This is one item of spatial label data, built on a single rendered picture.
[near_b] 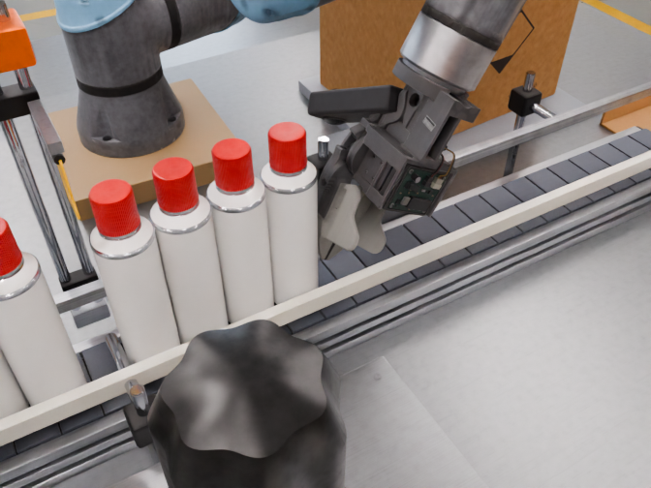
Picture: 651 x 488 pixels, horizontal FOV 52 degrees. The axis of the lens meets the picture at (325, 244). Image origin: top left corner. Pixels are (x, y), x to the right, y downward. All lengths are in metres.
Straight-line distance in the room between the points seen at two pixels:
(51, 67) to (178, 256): 0.80
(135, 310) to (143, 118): 0.42
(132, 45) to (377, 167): 0.42
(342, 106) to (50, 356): 0.34
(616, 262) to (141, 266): 0.58
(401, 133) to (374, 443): 0.28
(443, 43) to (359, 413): 0.33
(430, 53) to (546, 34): 0.51
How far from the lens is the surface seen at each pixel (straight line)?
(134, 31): 0.91
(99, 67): 0.92
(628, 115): 1.18
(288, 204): 0.59
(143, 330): 0.61
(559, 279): 0.85
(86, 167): 0.97
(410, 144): 0.60
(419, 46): 0.59
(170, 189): 0.54
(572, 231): 0.87
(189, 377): 0.28
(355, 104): 0.64
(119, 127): 0.95
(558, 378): 0.74
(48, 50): 1.39
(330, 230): 0.65
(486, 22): 0.58
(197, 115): 1.04
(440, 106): 0.58
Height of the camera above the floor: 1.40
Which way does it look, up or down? 42 degrees down
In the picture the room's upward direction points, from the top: straight up
